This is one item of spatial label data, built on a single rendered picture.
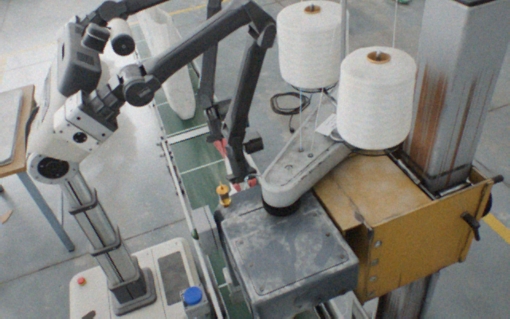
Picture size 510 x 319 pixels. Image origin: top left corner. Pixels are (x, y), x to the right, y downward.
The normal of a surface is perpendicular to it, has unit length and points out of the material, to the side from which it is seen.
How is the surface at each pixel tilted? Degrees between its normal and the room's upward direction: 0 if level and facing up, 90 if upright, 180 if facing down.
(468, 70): 90
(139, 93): 94
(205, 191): 0
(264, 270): 0
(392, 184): 0
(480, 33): 90
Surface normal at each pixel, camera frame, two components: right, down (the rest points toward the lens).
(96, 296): -0.11, -0.76
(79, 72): 0.57, 0.07
